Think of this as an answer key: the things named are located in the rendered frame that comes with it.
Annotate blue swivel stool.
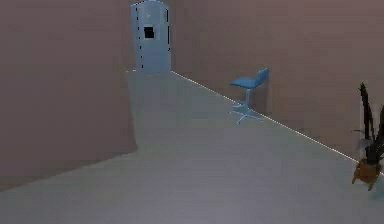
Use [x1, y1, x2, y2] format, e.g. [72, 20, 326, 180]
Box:
[228, 67, 271, 125]

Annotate dark house plant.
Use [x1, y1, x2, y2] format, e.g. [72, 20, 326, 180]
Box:
[351, 81, 384, 166]

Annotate brown plant pot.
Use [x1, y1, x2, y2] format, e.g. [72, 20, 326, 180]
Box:
[351, 158, 383, 192]

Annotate black fridge handle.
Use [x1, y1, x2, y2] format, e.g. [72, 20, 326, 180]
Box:
[165, 8, 171, 52]

